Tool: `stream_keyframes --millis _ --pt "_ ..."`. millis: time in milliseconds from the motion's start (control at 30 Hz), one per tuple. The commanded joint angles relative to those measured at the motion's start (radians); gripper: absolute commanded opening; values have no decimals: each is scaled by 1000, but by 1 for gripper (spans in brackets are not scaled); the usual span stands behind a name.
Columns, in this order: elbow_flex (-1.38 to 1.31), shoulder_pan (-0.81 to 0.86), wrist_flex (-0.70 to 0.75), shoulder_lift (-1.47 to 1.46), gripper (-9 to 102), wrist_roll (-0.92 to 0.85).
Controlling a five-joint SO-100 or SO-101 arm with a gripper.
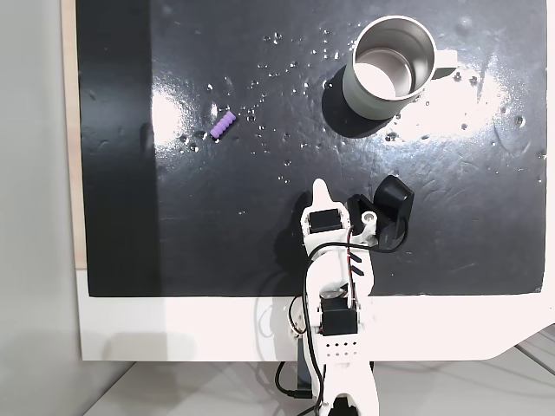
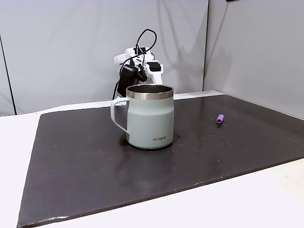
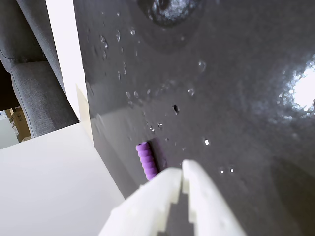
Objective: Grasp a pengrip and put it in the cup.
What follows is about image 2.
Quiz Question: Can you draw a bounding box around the black camera cable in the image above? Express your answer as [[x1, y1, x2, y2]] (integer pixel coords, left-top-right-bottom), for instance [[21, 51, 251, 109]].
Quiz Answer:
[[111, 28, 158, 100]]

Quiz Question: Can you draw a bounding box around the pale green steel mug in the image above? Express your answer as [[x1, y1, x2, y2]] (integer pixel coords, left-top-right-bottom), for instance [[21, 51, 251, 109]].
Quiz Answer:
[[110, 84, 175, 150]]

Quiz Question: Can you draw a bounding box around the black oval camera box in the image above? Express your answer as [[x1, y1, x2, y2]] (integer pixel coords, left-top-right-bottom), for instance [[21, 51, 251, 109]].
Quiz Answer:
[[119, 64, 148, 97]]

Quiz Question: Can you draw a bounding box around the black table mat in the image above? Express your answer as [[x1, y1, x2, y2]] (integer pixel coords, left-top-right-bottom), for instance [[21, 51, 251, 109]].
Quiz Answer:
[[17, 94, 304, 228]]

